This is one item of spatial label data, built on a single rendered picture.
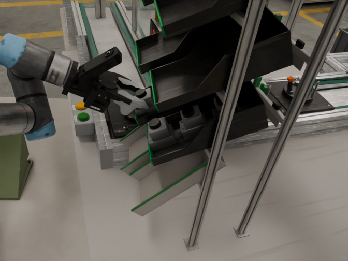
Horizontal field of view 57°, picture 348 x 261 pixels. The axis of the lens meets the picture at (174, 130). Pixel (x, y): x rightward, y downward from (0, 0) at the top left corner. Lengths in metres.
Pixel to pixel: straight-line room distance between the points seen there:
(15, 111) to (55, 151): 0.51
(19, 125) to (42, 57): 0.16
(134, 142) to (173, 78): 0.40
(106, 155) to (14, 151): 0.29
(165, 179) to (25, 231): 0.45
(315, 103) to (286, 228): 0.64
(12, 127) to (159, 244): 0.53
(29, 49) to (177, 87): 0.34
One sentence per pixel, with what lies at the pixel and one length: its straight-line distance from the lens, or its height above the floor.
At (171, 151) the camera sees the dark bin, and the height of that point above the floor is 1.21.
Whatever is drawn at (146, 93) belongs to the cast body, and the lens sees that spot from 0.85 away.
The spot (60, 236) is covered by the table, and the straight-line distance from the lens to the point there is 1.05.
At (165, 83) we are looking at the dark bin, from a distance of 0.72.
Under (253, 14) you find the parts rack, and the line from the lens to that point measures 0.55.
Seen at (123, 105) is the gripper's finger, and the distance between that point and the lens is 0.83.
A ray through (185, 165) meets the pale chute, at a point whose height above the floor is 1.11.
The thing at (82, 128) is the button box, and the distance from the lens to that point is 1.25.
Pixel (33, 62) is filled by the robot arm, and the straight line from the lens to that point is 0.80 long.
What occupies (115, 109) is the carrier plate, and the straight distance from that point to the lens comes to 1.28.
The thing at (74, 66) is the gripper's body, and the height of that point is 1.35.
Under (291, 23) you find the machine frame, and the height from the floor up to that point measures 1.05.
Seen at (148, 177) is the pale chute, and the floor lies 1.02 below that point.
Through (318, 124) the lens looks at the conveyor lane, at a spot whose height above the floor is 0.92.
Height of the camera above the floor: 1.75
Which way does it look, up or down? 40 degrees down
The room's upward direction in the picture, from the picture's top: 8 degrees clockwise
